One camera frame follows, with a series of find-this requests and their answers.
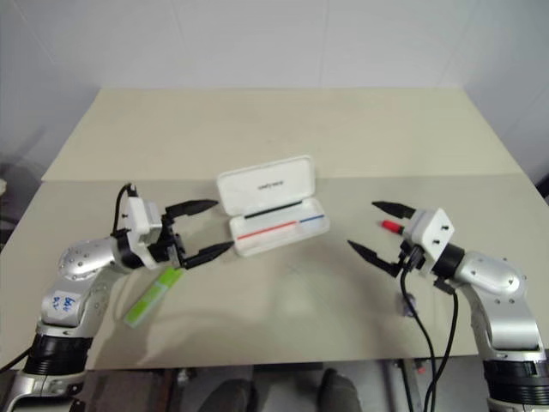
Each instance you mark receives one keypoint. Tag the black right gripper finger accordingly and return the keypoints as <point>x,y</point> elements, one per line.
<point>392,208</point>
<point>373,257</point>

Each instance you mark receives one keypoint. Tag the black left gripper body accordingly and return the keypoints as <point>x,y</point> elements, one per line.
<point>168,248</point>

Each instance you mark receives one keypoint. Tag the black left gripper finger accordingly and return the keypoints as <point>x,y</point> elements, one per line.
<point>208,253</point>
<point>193,207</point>

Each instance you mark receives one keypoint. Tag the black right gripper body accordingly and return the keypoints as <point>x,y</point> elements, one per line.
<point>412,257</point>

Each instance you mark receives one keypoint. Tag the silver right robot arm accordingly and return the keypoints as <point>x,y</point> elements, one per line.
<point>493,274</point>

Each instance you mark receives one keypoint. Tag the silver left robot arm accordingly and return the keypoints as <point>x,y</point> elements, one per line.
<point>81,257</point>

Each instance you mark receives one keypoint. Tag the white plastic pencil case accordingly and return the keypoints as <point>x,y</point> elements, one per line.
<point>266,184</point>

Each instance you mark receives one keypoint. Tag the red marker with black tip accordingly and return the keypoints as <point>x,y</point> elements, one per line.
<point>388,224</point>

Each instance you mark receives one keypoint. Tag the small purple eraser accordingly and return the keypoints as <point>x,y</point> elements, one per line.
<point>408,305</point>

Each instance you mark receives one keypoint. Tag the green highlighter pen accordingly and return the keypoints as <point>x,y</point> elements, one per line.
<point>150,300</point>

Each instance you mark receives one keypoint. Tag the black pen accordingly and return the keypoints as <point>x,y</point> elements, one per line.
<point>271,210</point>

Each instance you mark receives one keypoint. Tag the small red button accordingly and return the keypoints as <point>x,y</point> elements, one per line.
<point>420,368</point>

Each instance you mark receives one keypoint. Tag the dark rounded shape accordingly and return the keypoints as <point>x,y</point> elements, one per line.
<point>341,390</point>

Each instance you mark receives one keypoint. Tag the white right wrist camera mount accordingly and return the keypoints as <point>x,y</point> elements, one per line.
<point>433,232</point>

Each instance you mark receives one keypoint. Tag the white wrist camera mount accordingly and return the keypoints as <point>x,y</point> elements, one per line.
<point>139,214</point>
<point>433,232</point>

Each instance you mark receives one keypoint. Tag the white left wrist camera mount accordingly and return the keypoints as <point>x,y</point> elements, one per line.
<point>139,214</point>

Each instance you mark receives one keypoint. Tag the metal table frame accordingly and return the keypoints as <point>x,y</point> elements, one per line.
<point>405,386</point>

